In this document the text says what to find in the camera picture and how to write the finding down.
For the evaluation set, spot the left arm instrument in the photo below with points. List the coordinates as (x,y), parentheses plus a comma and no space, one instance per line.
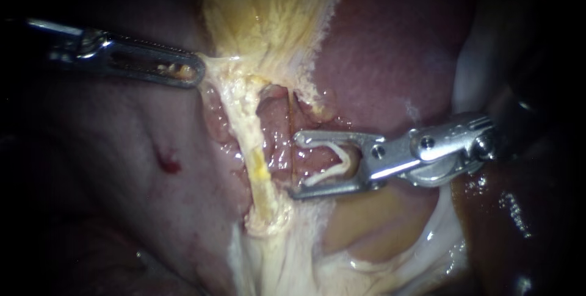
(87,46)

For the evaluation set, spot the left arm instrument jaw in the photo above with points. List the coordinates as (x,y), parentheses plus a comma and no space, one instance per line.
(137,74)

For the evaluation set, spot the right arm instrument jaw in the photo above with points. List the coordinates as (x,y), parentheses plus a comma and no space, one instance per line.
(334,189)
(339,137)

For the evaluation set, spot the right arm instrument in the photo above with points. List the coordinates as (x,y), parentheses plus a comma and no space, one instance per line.
(435,154)

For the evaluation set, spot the white clip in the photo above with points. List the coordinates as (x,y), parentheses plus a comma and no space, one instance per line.
(343,158)

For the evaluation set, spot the gallbladder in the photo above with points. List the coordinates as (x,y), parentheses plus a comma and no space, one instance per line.
(265,17)

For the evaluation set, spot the dark right arm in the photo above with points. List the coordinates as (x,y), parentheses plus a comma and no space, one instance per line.
(517,122)

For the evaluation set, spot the thin tube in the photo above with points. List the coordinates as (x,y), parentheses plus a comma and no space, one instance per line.
(258,172)

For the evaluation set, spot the dark red liver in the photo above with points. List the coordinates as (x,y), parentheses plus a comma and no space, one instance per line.
(137,149)

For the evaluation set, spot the pale fatty tissue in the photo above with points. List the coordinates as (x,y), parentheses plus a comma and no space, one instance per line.
(476,67)
(297,259)

